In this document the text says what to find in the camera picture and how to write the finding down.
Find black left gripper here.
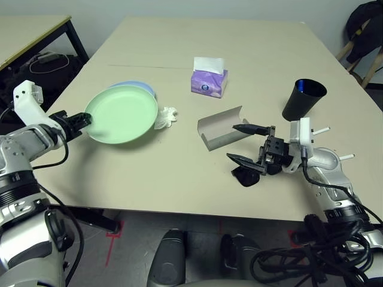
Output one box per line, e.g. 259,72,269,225
47,110,93,142

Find purple tissue box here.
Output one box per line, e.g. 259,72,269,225
190,56,229,99

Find white floor cable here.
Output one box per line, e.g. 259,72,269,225
29,53,70,74

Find black sunglasses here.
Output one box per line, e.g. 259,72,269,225
230,163,284,188

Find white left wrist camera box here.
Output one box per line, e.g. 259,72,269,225
12,80,48,128

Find grey power adapter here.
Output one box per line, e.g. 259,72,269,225
37,52,60,62

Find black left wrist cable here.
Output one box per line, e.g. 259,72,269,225
0,104,86,287

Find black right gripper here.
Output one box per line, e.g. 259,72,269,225
226,123,300,177

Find green plate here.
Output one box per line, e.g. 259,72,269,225
84,86,159,145

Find grey robot right leg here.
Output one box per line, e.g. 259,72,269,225
220,233,270,287

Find white tissue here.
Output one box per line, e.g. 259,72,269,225
154,106,179,130

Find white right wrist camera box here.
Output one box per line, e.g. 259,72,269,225
281,117,315,174

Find grey robot leg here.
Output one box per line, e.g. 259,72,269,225
149,228,186,287
220,233,270,287

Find black jacket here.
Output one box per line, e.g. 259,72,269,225
346,0,383,63

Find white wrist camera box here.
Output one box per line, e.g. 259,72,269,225
12,80,48,128
281,117,315,174

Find grey robot left leg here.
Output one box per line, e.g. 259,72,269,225
149,228,186,287

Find black cup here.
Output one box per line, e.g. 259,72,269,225
282,78,327,122

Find grey glasses case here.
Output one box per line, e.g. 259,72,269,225
197,105,251,152

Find blue plate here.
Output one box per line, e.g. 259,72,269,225
109,80,157,99

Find black cable bundle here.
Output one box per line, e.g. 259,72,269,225
250,213,383,287

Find wooden stool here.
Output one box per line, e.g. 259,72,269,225
336,40,383,89

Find beige side table black frame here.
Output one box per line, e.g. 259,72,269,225
0,14,90,72

